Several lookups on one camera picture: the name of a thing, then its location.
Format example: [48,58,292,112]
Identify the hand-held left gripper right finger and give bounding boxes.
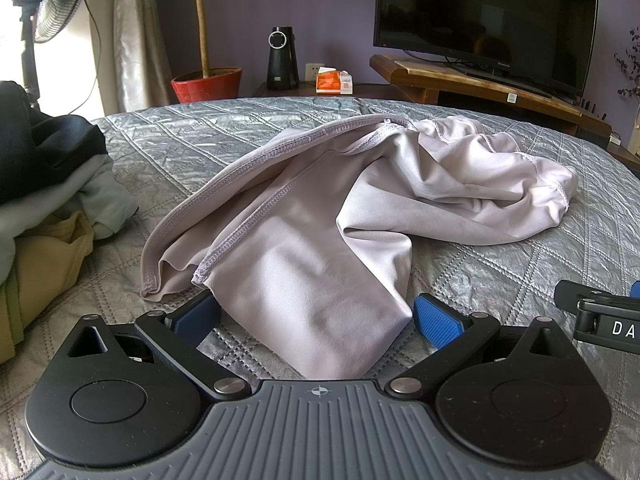
[384,294,576,401]

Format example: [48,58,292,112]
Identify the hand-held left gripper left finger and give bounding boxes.
[66,290,253,402]

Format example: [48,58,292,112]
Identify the lilac pants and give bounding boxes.
[140,114,580,380]

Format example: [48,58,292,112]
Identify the silver quilted table cover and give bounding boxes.
[0,96,640,480]

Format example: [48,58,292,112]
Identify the beige garment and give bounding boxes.
[0,210,96,363]

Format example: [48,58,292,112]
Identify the light blue garment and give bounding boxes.
[0,154,139,281]

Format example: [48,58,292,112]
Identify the dark wooden television cabinet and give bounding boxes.
[252,82,640,171]

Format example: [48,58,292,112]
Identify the black router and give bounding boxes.
[577,99,608,122]

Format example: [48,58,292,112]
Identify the purple dried plant woven vase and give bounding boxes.
[614,25,640,153]

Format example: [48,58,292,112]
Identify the green tree in red pot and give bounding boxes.
[142,0,258,105]

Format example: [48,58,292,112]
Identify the light wooden television riser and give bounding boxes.
[370,54,586,121]

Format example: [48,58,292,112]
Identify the orange tissue box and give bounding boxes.
[315,66,354,96]

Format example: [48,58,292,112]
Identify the black cone speaker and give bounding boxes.
[266,26,301,92]

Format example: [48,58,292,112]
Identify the grey silky curtain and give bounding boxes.
[112,0,176,111]

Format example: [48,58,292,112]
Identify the black flat television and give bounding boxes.
[373,0,600,106]

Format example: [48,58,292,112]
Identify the black standing fan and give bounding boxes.
[12,0,96,111]

